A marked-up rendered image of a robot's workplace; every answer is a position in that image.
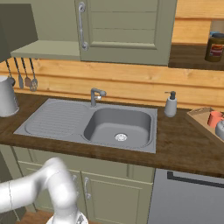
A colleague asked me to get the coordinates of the open olive wall cabinet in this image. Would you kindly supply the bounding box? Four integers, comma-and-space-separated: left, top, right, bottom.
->
10, 0, 81, 61

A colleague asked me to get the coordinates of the grey kettle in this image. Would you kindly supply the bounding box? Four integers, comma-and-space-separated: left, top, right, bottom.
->
214, 119, 224, 141

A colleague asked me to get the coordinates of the grey steel sink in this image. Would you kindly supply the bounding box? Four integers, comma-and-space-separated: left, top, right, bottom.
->
12, 97, 158, 154

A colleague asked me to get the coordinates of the orange mug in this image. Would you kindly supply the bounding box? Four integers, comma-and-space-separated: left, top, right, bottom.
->
206, 110, 224, 129

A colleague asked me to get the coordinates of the olive wall cabinet door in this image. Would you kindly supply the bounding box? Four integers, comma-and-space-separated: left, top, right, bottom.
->
73, 0, 179, 67

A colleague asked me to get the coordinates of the black dishwasher handle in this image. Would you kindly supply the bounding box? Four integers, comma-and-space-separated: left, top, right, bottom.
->
166, 171, 224, 189

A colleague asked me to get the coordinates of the hanging brown turner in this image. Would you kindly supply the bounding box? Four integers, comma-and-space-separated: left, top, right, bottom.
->
20, 57, 32, 88

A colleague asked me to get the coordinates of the dark wooden shelf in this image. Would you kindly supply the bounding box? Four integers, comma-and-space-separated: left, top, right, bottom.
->
168, 43, 224, 72

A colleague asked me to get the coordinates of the grey sink tap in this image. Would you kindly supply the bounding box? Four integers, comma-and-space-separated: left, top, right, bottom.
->
89, 87, 108, 109

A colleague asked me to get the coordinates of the olive panel under sink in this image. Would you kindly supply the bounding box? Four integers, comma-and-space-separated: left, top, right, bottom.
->
11, 145, 156, 184

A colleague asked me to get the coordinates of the wooden tray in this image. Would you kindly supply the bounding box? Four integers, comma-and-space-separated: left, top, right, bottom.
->
185, 106, 224, 144

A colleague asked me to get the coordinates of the grey soap dispenser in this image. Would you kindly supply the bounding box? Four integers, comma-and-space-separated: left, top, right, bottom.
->
163, 90, 179, 118

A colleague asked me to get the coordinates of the olive base cabinet door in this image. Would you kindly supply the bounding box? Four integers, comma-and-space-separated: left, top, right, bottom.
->
80, 171, 155, 224
17, 160, 88, 218

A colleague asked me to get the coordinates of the grey base cabinet door handle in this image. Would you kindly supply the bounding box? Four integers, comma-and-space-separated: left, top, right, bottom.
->
72, 173, 81, 200
83, 177, 92, 201

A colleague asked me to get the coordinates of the grey metal jug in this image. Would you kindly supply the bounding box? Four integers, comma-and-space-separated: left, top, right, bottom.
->
0, 75, 21, 118

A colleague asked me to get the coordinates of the grey dishwasher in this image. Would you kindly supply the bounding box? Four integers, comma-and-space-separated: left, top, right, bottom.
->
146, 168, 224, 224

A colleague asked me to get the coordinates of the open olive cabinet door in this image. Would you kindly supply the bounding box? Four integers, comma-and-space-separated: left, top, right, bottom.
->
0, 3, 39, 64

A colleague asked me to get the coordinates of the dark jar with label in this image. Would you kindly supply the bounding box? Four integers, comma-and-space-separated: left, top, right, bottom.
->
204, 32, 224, 63

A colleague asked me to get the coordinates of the hanging grey ladle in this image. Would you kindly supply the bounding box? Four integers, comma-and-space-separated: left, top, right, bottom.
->
4, 59, 17, 88

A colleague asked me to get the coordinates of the hanging slotted spoon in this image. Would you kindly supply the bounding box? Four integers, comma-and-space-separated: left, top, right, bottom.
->
28, 57, 39, 93

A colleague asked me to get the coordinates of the hanging grey spatula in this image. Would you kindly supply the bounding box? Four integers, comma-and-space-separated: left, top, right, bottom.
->
13, 57, 25, 90

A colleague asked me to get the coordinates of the grey wall cabinet door handle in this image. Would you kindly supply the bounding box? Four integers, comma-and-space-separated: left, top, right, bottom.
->
77, 1, 89, 53

